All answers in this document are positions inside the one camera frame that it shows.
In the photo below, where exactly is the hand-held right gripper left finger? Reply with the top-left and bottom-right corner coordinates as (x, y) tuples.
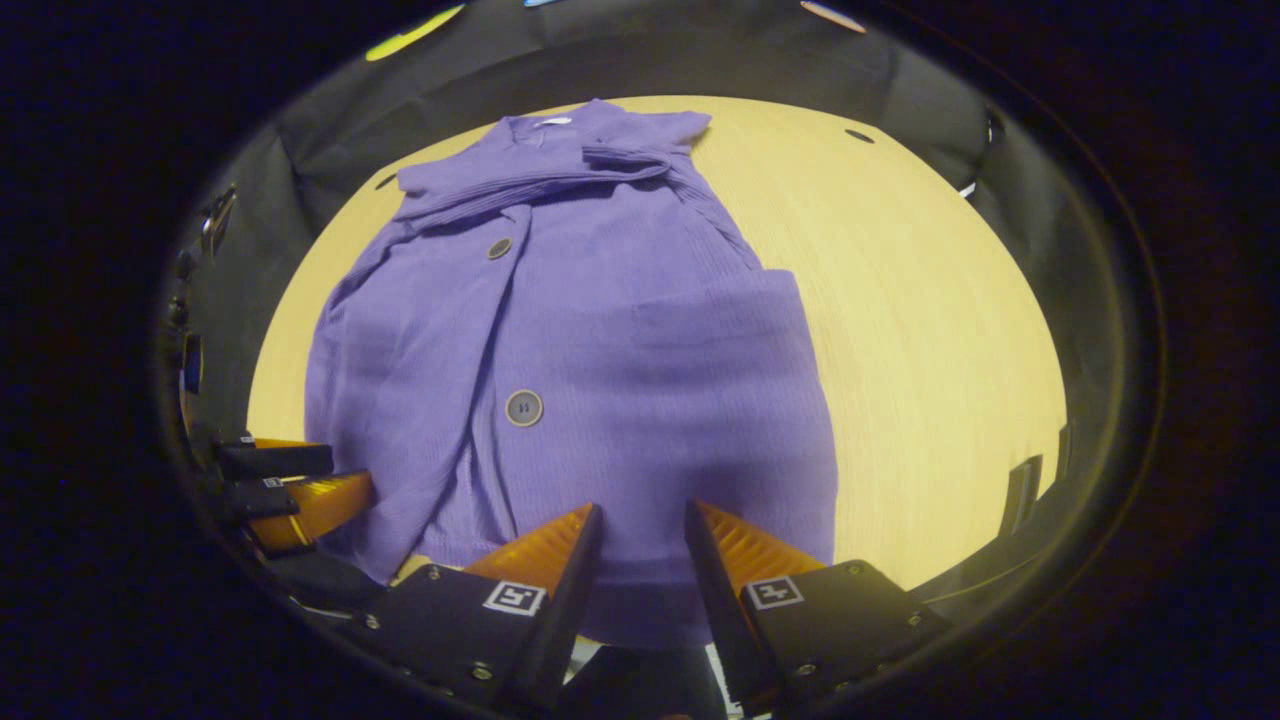
(355, 502), (604, 716)

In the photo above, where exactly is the purple knit cardigan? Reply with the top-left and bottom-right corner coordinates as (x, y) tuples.
(303, 97), (839, 651)

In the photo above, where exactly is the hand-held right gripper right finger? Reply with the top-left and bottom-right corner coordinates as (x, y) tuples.
(685, 500), (951, 716)

